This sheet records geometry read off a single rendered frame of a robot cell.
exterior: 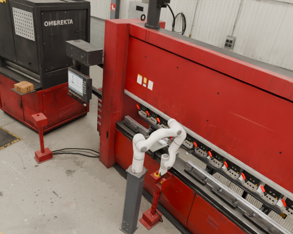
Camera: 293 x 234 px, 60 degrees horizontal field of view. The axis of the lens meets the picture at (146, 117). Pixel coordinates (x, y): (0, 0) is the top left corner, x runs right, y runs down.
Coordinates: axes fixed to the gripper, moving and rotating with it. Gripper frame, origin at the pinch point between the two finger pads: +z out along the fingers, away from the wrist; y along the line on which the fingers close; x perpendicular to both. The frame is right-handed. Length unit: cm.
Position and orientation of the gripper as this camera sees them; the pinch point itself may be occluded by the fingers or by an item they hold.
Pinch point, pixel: (162, 176)
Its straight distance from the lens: 307.2
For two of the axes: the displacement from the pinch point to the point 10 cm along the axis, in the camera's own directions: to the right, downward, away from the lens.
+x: 6.8, 4.4, -5.9
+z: -0.6, 8.3, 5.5
